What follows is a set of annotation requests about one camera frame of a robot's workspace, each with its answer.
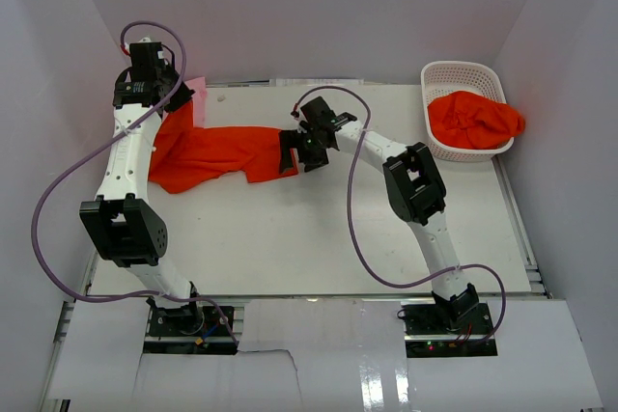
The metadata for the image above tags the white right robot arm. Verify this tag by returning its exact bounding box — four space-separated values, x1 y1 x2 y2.
279 113 479 334

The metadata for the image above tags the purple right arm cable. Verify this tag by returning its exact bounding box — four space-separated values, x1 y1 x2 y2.
292 86 507 343

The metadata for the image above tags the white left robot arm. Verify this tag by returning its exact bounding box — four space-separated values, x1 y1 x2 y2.
79 64 204 334

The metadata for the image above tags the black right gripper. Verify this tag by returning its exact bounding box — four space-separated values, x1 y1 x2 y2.
279 129 329 176

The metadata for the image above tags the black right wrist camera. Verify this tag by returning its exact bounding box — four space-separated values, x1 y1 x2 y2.
300 96 336 125

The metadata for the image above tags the white paper strip at wall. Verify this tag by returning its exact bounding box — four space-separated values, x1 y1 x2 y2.
268 78 365 87

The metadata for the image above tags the white perforated plastic basket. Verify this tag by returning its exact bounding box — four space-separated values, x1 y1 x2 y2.
420 61 525 162

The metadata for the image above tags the orange t shirt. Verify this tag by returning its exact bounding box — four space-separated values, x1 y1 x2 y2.
428 91 525 151
148 104 299 194

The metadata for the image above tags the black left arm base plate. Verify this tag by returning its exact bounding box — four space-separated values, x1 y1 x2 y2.
143 306 238 356

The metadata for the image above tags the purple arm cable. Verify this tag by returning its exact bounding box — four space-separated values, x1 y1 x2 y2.
292 86 507 343
31 20 240 343

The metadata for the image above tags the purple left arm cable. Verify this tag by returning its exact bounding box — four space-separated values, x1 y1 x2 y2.
31 20 240 343

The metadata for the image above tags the folded pink t shirt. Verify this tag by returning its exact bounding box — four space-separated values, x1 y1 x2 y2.
185 76 208 127

